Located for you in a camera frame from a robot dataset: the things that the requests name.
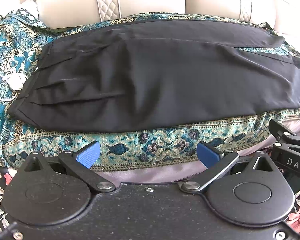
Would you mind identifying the black pants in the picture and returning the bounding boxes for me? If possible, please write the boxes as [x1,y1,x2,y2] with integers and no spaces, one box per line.
[7,20,300,132]

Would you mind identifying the teal paisley patterned throw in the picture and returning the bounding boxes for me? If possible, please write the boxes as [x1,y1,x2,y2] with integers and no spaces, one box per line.
[0,9,300,172]

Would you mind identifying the white charger with cable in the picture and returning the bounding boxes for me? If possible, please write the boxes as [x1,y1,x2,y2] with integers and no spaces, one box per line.
[0,72,29,102]

